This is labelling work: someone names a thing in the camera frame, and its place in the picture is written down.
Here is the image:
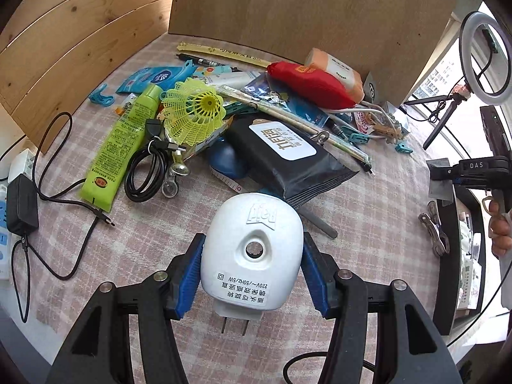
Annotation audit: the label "orange wet wipes pack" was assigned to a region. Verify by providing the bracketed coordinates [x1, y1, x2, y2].
[305, 48, 364, 100]

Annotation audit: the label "upright wooden board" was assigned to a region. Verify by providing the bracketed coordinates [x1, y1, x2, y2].
[168, 0, 459, 107]

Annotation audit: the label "metal spring clamp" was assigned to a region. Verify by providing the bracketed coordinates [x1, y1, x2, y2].
[418, 202, 451, 257]

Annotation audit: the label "grey foil sachet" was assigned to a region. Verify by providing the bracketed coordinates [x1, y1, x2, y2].
[426, 159, 454, 201]

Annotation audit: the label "black wet wipes pack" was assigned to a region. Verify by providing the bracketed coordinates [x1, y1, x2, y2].
[226, 113, 358, 209]

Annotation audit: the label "black power adapter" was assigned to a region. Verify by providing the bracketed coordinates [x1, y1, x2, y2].
[7, 176, 39, 235]

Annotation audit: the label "red fabric pouch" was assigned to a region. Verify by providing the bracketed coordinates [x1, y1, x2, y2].
[267, 61, 356, 109]

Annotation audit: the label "lime green tube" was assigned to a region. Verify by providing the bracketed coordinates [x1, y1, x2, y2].
[79, 84, 163, 212]

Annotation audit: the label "wooden plank panel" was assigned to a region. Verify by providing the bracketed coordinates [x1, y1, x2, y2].
[0, 0, 179, 155]

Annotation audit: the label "blue card packet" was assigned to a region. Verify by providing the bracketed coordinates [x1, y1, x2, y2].
[244, 76, 329, 126]

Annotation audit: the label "black usb cable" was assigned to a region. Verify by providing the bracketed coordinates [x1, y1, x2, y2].
[125, 118, 187, 203]

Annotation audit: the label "thin black pen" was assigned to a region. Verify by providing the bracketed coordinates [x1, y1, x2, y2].
[178, 52, 233, 67]

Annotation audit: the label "grey square packet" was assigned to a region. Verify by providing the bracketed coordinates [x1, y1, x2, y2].
[364, 73, 379, 102]

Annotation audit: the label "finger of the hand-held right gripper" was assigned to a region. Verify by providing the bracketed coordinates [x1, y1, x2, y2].
[430, 163, 460, 187]

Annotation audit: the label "yellow paper strip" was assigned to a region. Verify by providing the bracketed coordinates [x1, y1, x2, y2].
[177, 41, 273, 68]

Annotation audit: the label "black adapter cable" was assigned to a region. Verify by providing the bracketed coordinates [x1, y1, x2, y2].
[0, 111, 115, 323]

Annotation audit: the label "person's right hand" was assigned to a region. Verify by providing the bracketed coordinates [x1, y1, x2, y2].
[489, 200, 512, 259]

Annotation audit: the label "yellow shuttlecock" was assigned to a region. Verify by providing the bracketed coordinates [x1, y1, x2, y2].
[160, 79, 227, 148]

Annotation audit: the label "blue round tape measure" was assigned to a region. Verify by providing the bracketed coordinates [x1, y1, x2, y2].
[208, 138, 249, 190]

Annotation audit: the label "white ring light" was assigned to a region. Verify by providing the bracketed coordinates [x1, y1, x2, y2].
[460, 11, 510, 107]

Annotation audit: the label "blue plastic clip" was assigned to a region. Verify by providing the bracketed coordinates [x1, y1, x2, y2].
[89, 84, 116, 107]

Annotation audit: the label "black rectangular tray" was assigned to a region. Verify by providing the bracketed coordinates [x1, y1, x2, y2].
[436, 186, 512, 334]

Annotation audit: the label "white plug-in mosquito repeller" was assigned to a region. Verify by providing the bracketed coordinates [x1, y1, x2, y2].
[200, 193, 305, 334]

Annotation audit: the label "pink sachet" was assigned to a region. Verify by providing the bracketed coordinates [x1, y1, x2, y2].
[354, 112, 377, 132]

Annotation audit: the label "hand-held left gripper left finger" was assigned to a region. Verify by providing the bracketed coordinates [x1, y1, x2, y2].
[46, 232, 206, 384]

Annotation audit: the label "white power strip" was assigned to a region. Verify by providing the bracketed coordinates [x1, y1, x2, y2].
[0, 148, 36, 281]

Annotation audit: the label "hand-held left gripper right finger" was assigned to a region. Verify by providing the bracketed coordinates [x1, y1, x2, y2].
[302, 232, 462, 384]

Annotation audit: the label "chopsticks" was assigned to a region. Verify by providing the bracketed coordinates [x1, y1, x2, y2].
[218, 85, 374, 174]

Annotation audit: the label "blue tissue packet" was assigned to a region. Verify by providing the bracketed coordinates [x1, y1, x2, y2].
[116, 66, 196, 92]

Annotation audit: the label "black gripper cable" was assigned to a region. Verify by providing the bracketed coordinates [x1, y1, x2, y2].
[283, 351, 363, 384]

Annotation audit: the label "white beaded charging cable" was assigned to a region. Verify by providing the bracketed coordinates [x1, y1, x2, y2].
[320, 102, 401, 140]

